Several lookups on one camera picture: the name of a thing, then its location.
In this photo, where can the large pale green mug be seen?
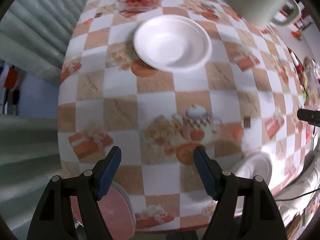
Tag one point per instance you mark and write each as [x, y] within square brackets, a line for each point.
[257, 2]

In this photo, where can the large white bowl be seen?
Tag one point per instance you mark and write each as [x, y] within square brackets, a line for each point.
[255, 173]

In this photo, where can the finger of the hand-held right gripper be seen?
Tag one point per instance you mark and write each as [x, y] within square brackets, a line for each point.
[308, 116]

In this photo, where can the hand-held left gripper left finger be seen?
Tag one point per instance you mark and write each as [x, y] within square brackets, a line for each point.
[108, 175]

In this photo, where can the checkered printed tablecloth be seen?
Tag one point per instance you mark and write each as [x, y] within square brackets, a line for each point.
[155, 100]

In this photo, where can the small white bowl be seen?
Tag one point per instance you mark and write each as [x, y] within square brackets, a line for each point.
[172, 42]

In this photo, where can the pink square plate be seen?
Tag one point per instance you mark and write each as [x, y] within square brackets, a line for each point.
[117, 212]

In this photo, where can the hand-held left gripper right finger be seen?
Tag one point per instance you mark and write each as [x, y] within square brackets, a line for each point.
[203, 175]

